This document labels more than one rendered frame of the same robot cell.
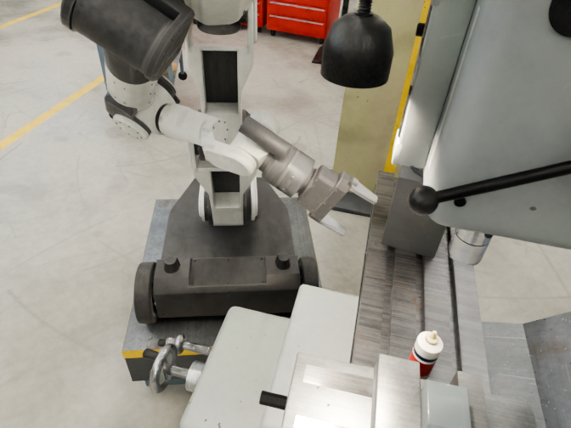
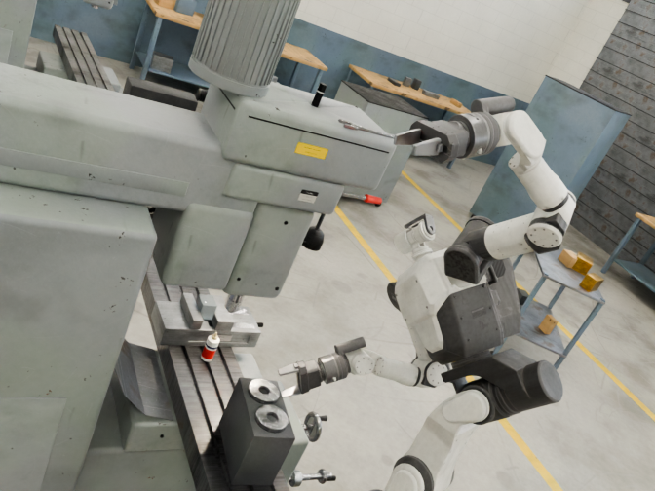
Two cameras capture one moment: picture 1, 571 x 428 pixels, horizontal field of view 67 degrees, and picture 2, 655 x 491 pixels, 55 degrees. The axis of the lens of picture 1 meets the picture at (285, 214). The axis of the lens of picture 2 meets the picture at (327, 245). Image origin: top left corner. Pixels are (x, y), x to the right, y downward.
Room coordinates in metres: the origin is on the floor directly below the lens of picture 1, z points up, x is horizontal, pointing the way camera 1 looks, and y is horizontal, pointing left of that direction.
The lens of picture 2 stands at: (1.71, -1.33, 2.28)
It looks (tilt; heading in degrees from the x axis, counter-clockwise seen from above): 24 degrees down; 133
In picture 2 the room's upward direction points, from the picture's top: 25 degrees clockwise
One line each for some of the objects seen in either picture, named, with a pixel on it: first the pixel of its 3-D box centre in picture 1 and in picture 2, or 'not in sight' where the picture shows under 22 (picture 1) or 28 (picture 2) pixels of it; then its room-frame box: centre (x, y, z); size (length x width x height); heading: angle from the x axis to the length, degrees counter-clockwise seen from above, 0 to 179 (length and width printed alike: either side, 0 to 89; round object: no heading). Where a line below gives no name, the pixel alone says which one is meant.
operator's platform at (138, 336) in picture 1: (232, 291); not in sight; (1.17, 0.20, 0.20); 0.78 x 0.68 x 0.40; 8
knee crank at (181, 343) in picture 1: (193, 347); (313, 476); (0.68, 0.24, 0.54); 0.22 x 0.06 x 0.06; 79
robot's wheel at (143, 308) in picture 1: (148, 292); not in sight; (0.90, 0.43, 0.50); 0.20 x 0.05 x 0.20; 8
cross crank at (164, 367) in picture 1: (178, 371); (304, 427); (0.54, 0.23, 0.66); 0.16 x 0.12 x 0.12; 79
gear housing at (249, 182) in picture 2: not in sight; (272, 170); (0.43, -0.30, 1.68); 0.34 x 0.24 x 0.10; 79
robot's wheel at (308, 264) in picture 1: (307, 286); not in sight; (0.97, -0.09, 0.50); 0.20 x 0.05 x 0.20; 8
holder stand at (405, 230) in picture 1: (423, 188); (255, 429); (0.80, -0.31, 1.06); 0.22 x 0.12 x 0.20; 162
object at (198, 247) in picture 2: not in sight; (197, 226); (0.40, -0.45, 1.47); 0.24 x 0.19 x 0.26; 169
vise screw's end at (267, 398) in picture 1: (274, 400); not in sight; (0.31, 0.00, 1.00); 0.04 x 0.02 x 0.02; 80
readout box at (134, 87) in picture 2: not in sight; (153, 120); (0.05, -0.49, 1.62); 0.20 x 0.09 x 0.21; 79
